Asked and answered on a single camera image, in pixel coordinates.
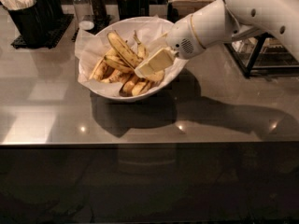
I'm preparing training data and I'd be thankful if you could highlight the bottom left banana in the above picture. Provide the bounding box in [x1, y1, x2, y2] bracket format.
[102, 69, 131, 84]

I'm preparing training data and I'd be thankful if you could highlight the black wire condiment rack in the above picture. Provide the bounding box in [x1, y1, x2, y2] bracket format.
[225, 34, 299, 78]

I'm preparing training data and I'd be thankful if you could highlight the white bowl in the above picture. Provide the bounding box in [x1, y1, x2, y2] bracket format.
[78, 16, 189, 103]

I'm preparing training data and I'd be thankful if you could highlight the dark pepper shaker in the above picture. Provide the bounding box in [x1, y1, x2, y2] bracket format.
[90, 0, 107, 21]

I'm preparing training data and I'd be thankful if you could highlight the black rubber mat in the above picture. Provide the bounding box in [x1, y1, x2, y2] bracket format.
[11, 14, 74, 49]

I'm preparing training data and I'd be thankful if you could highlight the middle short banana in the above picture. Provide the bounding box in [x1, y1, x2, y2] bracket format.
[104, 55, 133, 73]

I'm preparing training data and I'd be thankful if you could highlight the white paper liner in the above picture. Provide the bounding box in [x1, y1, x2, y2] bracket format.
[74, 15, 189, 99]

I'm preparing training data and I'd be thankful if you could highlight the black cup with white cutlery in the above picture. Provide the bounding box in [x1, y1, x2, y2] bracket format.
[0, 0, 46, 47]

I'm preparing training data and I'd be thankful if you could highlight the black cup with stir sticks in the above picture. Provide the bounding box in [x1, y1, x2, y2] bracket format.
[116, 0, 150, 20]

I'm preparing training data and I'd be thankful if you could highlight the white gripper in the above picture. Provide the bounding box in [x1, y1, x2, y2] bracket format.
[135, 0, 238, 78]

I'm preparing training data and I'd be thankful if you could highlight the bottom front banana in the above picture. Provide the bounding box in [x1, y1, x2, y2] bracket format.
[120, 75, 155, 97]

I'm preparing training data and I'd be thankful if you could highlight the small black tray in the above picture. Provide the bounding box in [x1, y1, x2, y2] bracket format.
[71, 14, 114, 42]

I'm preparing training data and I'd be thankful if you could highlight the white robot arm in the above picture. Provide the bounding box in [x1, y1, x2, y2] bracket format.
[135, 0, 299, 77]

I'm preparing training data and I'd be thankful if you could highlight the upright banana with stem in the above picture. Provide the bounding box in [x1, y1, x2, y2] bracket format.
[134, 33, 149, 60]

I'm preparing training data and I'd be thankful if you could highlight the clear salt shaker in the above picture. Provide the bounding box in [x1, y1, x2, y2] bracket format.
[72, 0, 94, 31]

